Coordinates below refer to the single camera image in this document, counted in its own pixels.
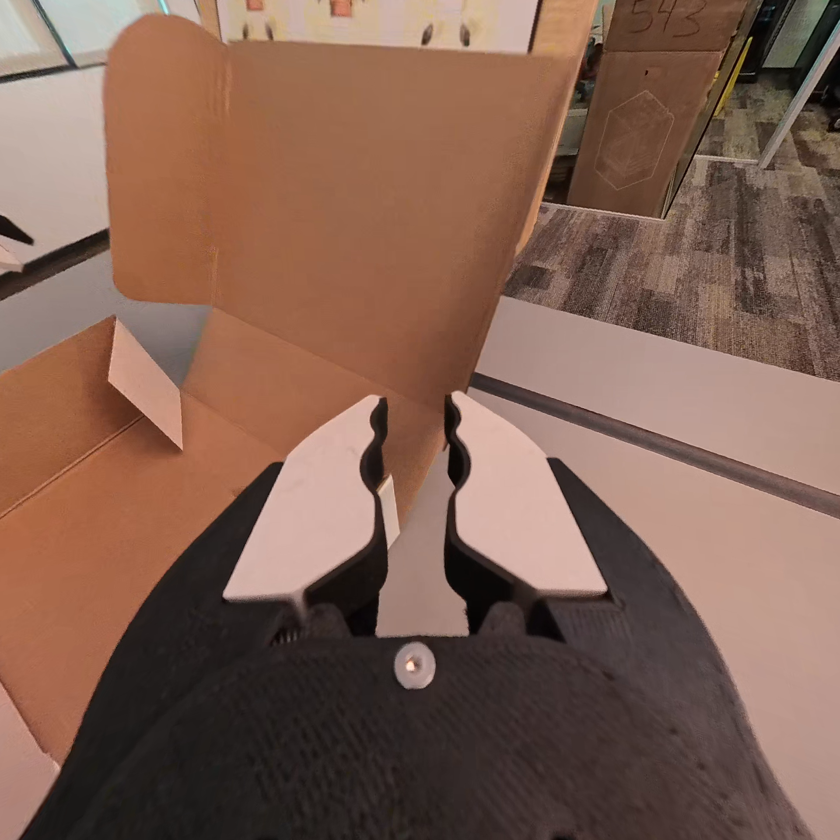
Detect printed instruction sheet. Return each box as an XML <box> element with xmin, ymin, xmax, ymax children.
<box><xmin>220</xmin><ymin>0</ymin><xmax>542</xmax><ymax>52</ymax></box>

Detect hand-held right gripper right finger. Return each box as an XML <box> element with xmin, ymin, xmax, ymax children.
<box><xmin>445</xmin><ymin>392</ymin><xmax>608</xmax><ymax>621</ymax></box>

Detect white cardboard mailer box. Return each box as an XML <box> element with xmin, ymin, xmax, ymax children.
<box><xmin>0</xmin><ymin>13</ymin><xmax>581</xmax><ymax>782</ymax></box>

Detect tall brown cardboard box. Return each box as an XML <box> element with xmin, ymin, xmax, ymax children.
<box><xmin>567</xmin><ymin>0</ymin><xmax>749</xmax><ymax>217</ymax></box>

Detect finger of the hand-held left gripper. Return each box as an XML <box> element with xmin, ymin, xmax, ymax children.
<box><xmin>0</xmin><ymin>215</ymin><xmax>35</xmax><ymax>277</ymax></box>

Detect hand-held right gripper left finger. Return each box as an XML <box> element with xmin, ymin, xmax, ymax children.
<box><xmin>223</xmin><ymin>395</ymin><xmax>389</xmax><ymax>624</ymax></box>

